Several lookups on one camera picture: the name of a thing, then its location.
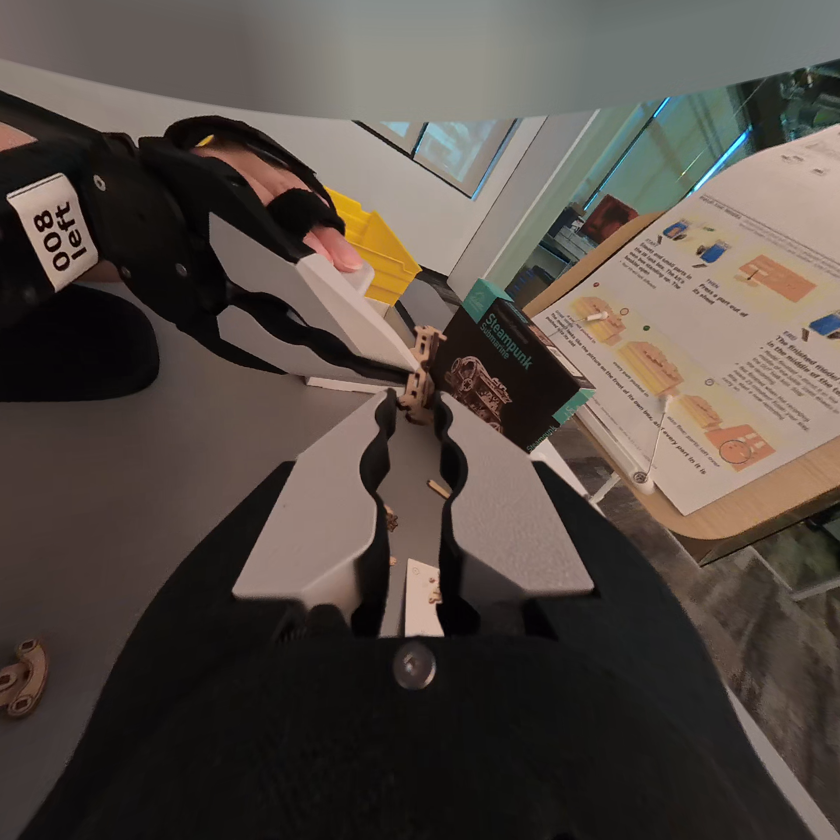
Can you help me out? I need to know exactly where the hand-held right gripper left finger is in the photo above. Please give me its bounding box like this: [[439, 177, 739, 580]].
[[231, 387, 399, 637]]

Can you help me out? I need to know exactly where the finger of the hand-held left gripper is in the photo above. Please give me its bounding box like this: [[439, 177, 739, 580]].
[[209, 211, 422, 378], [217, 308, 424, 395]]

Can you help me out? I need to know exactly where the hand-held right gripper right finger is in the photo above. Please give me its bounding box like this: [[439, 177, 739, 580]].
[[432, 392, 596, 634]]

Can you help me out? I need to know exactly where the wooden model assembly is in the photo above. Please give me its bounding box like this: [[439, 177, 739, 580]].
[[395, 323, 448, 427]]

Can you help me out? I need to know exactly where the black model kit box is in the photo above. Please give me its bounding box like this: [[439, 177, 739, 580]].
[[430, 277, 598, 454]]

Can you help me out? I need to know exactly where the person's left hand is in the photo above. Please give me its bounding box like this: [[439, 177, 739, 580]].
[[249, 163, 363, 274]]

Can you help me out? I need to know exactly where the yellow plastic bin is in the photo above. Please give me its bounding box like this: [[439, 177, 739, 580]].
[[194, 133, 422, 307]]

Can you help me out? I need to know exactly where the assembly instruction booklet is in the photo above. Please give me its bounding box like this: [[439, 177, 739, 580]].
[[403, 558, 445, 637]]

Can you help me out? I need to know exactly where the white book stand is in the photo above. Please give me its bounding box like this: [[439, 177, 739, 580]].
[[584, 311, 678, 506]]

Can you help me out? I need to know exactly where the instruction poster on board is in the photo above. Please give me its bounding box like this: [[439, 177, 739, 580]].
[[521, 210, 840, 565]]

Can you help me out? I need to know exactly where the printed instruction poster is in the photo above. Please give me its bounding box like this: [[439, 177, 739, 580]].
[[532, 121, 840, 516]]

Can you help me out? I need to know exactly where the half-round wooden part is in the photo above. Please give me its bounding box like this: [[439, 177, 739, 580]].
[[0, 638, 51, 720]]

